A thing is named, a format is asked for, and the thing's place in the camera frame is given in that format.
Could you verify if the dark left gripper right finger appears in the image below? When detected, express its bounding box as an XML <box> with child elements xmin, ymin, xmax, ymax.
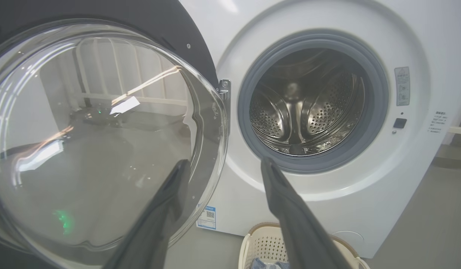
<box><xmin>260</xmin><ymin>157</ymin><xmax>352</xmax><ymax>269</ymax></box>

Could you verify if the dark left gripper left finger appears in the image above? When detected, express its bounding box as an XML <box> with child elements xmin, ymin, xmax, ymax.
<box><xmin>103</xmin><ymin>160</ymin><xmax>192</xmax><ymax>269</ymax></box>

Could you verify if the blue bear print garment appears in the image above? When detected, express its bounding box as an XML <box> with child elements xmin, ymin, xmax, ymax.
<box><xmin>250</xmin><ymin>258</ymin><xmax>291</xmax><ymax>269</ymax></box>

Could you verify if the washing machine glass door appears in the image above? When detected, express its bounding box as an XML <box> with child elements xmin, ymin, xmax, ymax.
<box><xmin>0</xmin><ymin>0</ymin><xmax>231</xmax><ymax>269</ymax></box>

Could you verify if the white front-load washing machine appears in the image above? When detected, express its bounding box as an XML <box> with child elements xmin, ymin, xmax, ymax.
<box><xmin>178</xmin><ymin>0</ymin><xmax>461</xmax><ymax>259</ymax></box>

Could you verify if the stainless steel washing machine drum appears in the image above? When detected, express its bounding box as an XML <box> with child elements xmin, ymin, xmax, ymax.
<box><xmin>249</xmin><ymin>49</ymin><xmax>366</xmax><ymax>157</ymax></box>

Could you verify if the grey rubber door gasket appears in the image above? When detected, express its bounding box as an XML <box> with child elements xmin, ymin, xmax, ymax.
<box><xmin>237</xmin><ymin>30</ymin><xmax>389</xmax><ymax>174</ymax></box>

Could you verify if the metal door hinge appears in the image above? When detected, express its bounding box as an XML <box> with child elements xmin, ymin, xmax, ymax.
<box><xmin>217</xmin><ymin>79</ymin><xmax>232</xmax><ymax>124</ymax></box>

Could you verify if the cream perforated laundry basket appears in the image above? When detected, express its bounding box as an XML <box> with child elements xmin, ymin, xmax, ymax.
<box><xmin>238</xmin><ymin>223</ymin><xmax>370</xmax><ymax>269</ymax></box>

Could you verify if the round white filter cover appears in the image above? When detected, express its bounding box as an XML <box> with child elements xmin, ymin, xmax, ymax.
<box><xmin>331</xmin><ymin>231</ymin><xmax>365</xmax><ymax>249</ymax></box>

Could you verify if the blue energy label sticker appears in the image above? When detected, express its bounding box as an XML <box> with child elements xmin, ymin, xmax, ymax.
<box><xmin>196</xmin><ymin>204</ymin><xmax>217</xmax><ymax>231</ymax></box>

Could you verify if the small printed text label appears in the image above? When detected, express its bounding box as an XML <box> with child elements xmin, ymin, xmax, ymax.
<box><xmin>427</xmin><ymin>111</ymin><xmax>449</xmax><ymax>135</ymax></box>

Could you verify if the grey warning sticker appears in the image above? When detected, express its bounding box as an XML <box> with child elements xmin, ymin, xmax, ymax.
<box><xmin>394</xmin><ymin>67</ymin><xmax>411</xmax><ymax>107</ymax></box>

